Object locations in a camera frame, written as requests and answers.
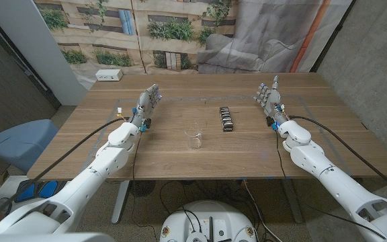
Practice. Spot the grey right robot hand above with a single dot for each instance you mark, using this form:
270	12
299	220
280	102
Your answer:
274	101

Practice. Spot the clear glass beaker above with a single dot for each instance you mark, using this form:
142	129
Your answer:
193	142

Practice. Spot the white robot torso base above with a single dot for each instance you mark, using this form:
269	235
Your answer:
207	218

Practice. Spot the blue upholstered chair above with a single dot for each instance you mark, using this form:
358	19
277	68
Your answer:
22	141

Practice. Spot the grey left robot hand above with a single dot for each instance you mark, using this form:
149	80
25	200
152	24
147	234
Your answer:
144	104

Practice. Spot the blue and black floor object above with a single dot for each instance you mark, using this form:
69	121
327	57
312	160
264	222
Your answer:
29	191

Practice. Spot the white power strip box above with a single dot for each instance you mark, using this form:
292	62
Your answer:
109	75

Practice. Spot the grey table leg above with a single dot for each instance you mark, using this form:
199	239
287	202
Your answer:
292	205

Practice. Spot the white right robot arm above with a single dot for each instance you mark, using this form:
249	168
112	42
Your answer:
331	181

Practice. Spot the white table leg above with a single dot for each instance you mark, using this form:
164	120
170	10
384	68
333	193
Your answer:
119	205

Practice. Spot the round black floor fan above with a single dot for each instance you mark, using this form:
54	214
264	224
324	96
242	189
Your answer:
142	188

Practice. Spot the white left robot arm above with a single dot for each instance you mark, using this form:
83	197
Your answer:
89	178

